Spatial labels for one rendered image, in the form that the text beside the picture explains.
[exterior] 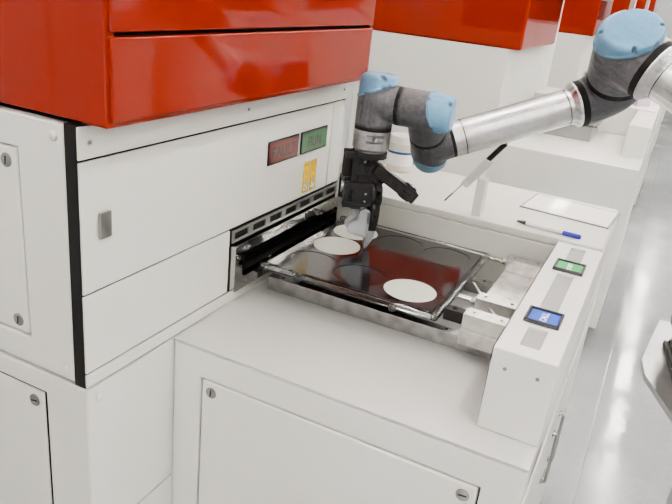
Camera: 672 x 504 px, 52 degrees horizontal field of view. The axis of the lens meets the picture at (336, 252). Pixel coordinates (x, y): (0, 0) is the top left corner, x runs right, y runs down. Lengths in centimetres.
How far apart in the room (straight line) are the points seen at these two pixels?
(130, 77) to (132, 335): 42
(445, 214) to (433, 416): 61
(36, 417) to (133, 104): 55
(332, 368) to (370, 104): 52
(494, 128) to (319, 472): 76
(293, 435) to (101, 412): 31
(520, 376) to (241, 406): 47
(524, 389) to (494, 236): 58
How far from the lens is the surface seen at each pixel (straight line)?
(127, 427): 123
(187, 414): 131
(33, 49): 100
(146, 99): 97
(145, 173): 107
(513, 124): 147
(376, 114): 136
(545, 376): 103
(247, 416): 122
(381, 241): 153
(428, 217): 160
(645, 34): 140
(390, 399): 112
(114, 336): 112
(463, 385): 119
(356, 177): 141
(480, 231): 157
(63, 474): 126
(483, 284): 153
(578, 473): 251
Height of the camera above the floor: 143
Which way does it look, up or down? 22 degrees down
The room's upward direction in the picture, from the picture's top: 6 degrees clockwise
